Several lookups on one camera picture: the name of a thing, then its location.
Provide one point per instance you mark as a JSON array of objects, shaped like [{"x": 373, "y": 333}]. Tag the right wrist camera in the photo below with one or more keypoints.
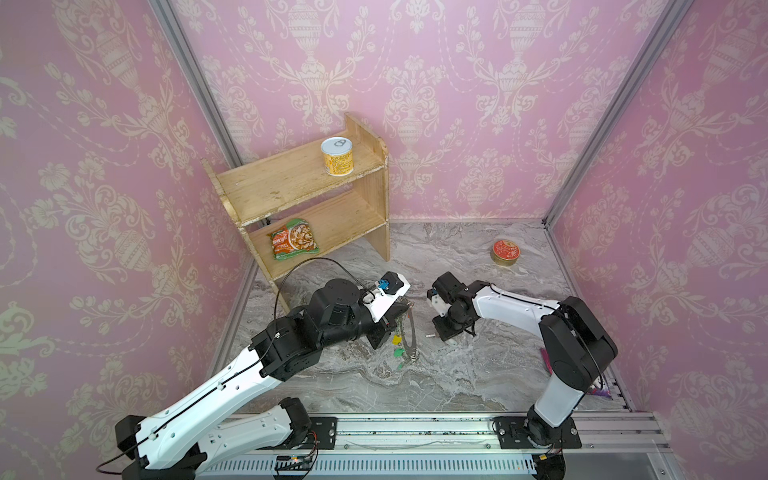
[{"x": 437, "y": 303}]

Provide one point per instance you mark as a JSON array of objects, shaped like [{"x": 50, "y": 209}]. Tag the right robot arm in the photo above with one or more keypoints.
[{"x": 577, "y": 346}]

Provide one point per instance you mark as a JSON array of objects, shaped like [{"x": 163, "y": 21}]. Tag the yellow tin can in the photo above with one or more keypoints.
[{"x": 338, "y": 156}]

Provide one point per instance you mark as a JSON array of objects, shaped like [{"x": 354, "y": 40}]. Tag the purple candy bag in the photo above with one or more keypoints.
[{"x": 600, "y": 387}]

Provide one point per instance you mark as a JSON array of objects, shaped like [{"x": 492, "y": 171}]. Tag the red round tin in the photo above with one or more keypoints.
[{"x": 505, "y": 252}]

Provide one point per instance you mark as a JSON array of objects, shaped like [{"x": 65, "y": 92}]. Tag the orange green snack packet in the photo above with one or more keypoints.
[{"x": 294, "y": 238}]

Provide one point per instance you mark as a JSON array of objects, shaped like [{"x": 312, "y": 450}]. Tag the wooden two-tier shelf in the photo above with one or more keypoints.
[{"x": 339, "y": 210}]

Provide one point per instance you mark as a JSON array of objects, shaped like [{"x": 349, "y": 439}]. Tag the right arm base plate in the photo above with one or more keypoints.
[{"x": 518, "y": 432}]

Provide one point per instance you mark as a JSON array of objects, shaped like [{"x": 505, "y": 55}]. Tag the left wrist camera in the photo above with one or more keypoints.
[{"x": 386, "y": 300}]

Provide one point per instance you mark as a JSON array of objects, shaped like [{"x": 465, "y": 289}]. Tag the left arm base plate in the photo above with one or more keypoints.
[{"x": 321, "y": 435}]

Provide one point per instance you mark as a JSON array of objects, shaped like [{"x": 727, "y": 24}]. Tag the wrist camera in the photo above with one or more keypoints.
[
  {"x": 386, "y": 300},
  {"x": 437, "y": 303}
]

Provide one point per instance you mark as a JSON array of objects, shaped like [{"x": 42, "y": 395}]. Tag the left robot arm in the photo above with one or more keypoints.
[{"x": 196, "y": 433}]

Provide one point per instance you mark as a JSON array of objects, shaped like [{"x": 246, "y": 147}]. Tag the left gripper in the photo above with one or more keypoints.
[{"x": 388, "y": 320}]

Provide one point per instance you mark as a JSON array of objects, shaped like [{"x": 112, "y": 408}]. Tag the aluminium front rail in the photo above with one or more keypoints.
[{"x": 615, "y": 445}]

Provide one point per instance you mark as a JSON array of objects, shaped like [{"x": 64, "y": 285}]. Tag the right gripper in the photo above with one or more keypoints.
[{"x": 447, "y": 324}]

